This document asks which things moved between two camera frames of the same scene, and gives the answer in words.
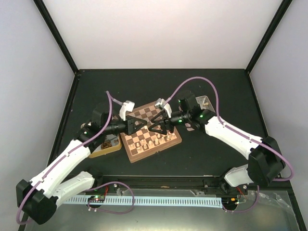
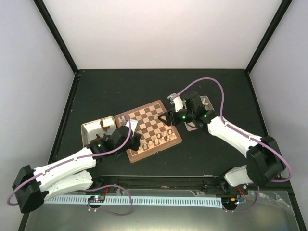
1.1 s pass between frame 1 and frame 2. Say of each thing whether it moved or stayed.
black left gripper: moved
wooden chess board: stayed
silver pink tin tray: stayed
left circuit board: stayed
